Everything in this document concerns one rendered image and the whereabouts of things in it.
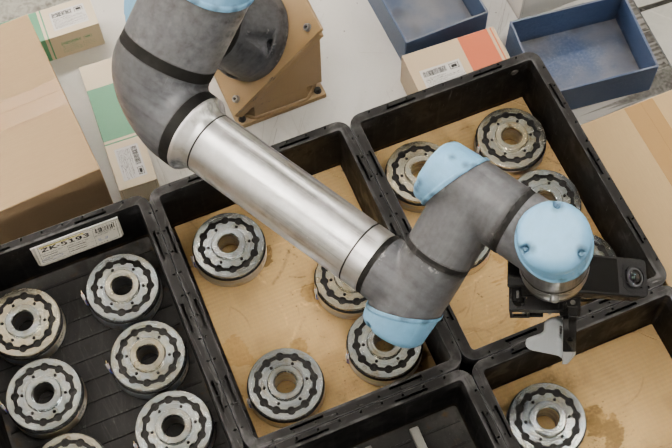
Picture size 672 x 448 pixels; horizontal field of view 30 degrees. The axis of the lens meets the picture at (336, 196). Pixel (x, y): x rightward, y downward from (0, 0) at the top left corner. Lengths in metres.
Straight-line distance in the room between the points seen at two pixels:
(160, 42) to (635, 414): 0.81
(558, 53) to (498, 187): 0.88
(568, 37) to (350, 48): 0.37
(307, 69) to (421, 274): 0.74
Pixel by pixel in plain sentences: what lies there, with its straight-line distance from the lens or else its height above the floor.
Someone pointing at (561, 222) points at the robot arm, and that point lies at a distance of 1.25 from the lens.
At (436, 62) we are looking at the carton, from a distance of 2.02.
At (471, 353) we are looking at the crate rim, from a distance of 1.64.
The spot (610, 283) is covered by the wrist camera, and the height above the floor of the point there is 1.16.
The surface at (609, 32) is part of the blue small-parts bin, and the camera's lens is 2.17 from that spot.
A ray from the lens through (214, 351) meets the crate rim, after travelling 1.64.
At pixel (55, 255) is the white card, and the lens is 1.79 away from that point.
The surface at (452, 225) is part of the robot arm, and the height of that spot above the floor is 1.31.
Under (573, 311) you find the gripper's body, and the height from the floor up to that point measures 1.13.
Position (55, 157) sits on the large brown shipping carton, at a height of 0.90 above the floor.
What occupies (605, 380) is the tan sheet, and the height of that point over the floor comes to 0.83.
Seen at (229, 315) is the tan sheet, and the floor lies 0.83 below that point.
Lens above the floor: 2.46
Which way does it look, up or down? 63 degrees down
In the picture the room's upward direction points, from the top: 2 degrees counter-clockwise
